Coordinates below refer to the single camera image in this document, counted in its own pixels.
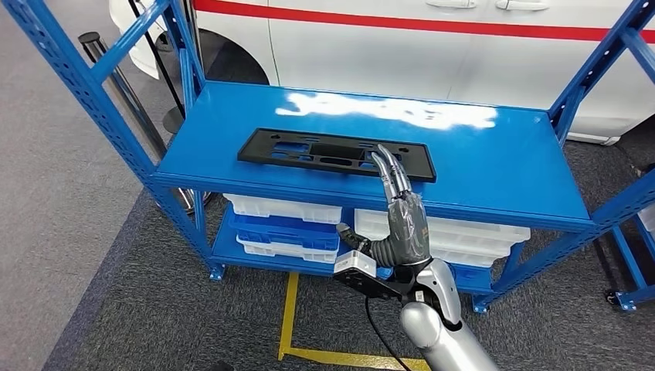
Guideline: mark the red barrier belt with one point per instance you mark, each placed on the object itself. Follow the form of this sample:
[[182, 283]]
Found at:
[[409, 22]]

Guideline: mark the black plastic plate bracket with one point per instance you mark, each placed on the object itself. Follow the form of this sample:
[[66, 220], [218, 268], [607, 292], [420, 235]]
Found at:
[[261, 148]]

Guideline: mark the white car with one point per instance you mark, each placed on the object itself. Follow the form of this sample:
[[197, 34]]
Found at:
[[384, 61]]

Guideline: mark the blue metal shelf rack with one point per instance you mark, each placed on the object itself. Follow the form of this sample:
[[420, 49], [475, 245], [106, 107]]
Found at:
[[486, 164]]

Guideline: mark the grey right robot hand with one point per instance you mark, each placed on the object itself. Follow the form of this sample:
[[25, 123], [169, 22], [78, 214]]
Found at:
[[409, 230]]

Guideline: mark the thin black rod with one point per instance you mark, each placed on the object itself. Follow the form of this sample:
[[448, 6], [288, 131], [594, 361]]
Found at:
[[153, 51]]

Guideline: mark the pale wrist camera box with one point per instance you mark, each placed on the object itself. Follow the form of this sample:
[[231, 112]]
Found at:
[[355, 261]]

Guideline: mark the black camera bracket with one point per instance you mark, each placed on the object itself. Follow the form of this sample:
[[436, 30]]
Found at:
[[368, 286]]

